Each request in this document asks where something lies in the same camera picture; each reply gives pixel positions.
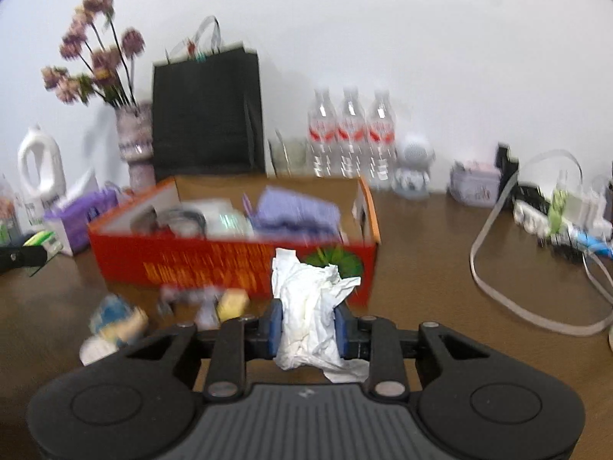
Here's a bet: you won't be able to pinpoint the blue cable plug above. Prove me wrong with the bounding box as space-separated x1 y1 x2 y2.
572 229 613 258

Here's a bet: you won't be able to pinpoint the white power strip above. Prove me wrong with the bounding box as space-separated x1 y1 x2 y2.
513 191 613 246

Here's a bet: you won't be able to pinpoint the white robot speaker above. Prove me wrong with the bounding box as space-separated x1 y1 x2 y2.
392 131 435 200

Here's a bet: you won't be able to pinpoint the long white cable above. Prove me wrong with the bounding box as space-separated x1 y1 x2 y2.
470 150 613 337

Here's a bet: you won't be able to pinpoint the white tissue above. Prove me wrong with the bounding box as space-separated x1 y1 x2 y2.
271 246 371 384

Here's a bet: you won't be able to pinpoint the small black boxes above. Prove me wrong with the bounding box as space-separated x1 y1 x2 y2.
495 143 521 198

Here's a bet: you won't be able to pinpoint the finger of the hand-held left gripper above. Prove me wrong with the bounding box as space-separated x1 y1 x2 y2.
0 245 49 277

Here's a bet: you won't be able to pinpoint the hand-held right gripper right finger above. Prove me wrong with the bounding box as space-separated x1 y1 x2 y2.
334 304 489 399

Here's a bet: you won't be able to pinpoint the small yellow packet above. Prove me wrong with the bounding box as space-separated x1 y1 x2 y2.
217 289 250 322

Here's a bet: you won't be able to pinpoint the purple fuzzy vase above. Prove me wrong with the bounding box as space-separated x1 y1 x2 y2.
116 101 155 193

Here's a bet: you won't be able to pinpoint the white plastic milk jug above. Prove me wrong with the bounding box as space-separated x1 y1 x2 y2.
17 126 67 232

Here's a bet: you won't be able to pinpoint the translucent cotton swab box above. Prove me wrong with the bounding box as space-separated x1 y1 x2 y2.
200 200 256 239

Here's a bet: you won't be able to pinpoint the printed tin box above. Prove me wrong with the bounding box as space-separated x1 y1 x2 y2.
449 159 502 208

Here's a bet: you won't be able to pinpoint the dried flower bouquet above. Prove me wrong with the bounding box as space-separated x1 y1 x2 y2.
40 0 147 109

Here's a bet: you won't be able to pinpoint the purple knit drawstring pouch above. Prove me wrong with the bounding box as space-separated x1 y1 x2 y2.
242 187 342 241

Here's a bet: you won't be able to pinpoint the clear water bottle red label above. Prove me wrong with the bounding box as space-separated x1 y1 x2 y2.
306 88 339 179
337 87 368 179
366 89 398 189

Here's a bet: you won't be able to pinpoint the black paper bag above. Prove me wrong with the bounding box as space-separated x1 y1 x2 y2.
152 15 267 181

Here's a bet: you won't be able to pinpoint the glass cup with spoon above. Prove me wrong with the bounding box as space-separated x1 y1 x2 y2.
267 129 308 176

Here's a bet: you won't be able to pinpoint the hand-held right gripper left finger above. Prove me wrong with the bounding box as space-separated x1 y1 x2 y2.
127 299 283 401

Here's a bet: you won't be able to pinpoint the red cardboard box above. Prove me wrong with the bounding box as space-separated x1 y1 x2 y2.
87 175 382 308

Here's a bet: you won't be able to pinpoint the purple tissue pack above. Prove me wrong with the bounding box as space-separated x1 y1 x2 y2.
42 168 121 256

